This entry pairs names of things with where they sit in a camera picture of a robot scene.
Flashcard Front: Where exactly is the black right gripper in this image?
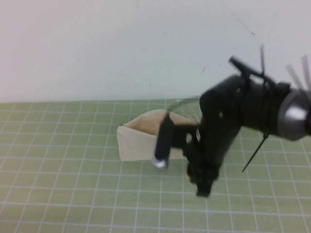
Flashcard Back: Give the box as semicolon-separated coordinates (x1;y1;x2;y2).
183;75;246;197

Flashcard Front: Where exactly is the cream fabric pencil case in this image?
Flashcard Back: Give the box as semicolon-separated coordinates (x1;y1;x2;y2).
116;97;203;162

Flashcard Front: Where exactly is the black zip tie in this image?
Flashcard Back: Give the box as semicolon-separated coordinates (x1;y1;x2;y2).
242;134;269;173

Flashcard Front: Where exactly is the green grid cutting mat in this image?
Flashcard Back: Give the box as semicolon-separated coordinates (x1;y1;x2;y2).
0;100;311;233

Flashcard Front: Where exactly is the grey zip tie tail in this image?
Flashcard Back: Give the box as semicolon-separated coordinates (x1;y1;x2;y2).
259;43;266;76
285;64;303;88

